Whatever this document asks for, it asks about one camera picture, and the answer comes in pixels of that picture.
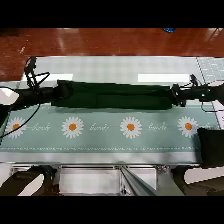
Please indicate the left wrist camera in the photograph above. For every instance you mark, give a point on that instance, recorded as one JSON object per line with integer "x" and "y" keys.
{"x": 32, "y": 65}

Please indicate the silver frame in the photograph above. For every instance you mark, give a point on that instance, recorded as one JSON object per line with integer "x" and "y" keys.
{"x": 141, "y": 186}

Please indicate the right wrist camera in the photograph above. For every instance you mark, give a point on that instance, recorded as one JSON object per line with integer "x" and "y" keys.
{"x": 193, "y": 80}

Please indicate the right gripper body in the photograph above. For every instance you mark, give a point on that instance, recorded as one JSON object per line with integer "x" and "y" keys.
{"x": 179, "y": 93}

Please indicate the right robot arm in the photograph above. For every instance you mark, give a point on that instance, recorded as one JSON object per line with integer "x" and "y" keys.
{"x": 208, "y": 92}

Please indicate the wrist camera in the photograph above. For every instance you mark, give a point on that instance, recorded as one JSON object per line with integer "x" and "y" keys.
{"x": 32, "y": 65}
{"x": 193, "y": 80}

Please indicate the dark green garment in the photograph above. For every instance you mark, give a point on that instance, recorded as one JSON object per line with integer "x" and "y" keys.
{"x": 113, "y": 95}

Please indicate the black garment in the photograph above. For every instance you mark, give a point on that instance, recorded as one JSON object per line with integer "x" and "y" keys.
{"x": 212, "y": 146}

